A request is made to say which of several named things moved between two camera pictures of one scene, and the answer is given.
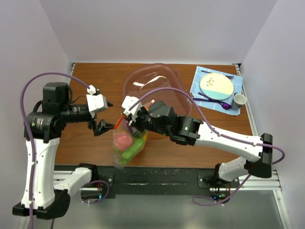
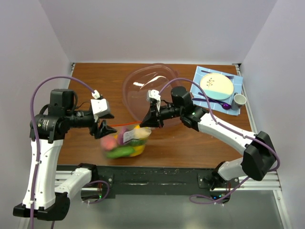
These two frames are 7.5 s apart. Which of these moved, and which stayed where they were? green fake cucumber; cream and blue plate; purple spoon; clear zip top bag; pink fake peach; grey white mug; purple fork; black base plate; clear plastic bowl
Moved: green fake cucumber; clear zip top bag; pink fake peach
Stayed: cream and blue plate; purple spoon; grey white mug; clear plastic bowl; purple fork; black base plate
